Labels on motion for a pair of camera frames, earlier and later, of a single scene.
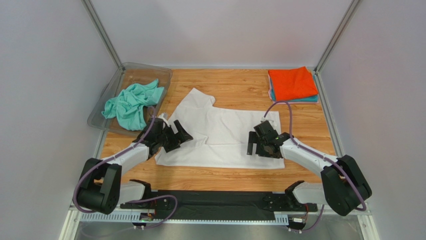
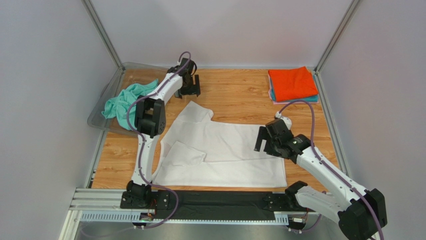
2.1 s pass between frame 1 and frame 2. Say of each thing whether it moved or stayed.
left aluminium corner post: stayed
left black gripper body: moved
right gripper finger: moved
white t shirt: moved
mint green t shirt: stayed
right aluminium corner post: stayed
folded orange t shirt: stayed
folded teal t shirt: stayed
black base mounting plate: stayed
